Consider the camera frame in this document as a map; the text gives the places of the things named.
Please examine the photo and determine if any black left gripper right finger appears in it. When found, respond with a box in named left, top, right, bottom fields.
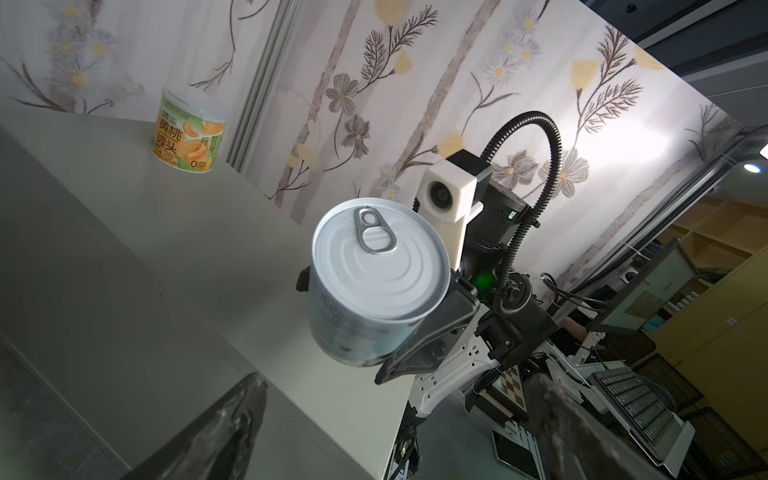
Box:
left=524, top=374, right=664, bottom=479

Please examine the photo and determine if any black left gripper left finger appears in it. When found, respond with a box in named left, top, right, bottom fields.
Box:
left=124, top=373, right=268, bottom=479

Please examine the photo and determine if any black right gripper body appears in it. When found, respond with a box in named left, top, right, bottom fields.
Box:
left=474, top=273, right=558, bottom=369

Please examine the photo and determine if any white blue label can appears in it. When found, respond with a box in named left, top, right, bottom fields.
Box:
left=308, top=198, right=451, bottom=367

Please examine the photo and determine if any green orange peach can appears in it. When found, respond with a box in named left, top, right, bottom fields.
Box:
left=151, top=85, right=229, bottom=174

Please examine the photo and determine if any grey keyboard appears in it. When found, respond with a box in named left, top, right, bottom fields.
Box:
left=587, top=367, right=695, bottom=478

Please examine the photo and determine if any computer monitor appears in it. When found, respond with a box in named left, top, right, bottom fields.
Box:
left=587, top=239, right=698, bottom=334

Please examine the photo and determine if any grey metal cabinet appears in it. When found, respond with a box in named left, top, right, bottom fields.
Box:
left=1, top=107, right=411, bottom=479

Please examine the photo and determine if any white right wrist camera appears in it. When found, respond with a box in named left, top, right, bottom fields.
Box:
left=416, top=150, right=492, bottom=271

